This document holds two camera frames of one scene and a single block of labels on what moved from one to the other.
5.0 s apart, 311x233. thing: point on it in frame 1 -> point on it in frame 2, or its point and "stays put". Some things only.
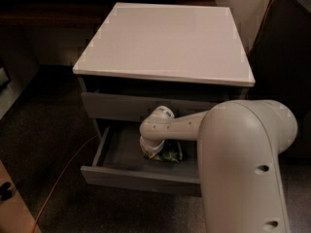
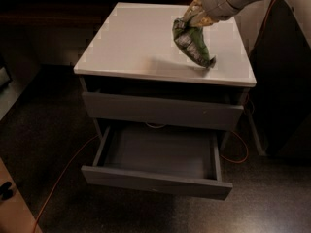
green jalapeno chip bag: (170, 150) -> (191, 41)
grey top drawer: (100, 107) stays put
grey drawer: (122, 163) stays put
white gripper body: (151, 147) -> (210, 0)
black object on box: (4, 192) stays put
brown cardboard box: (15, 215) stays put
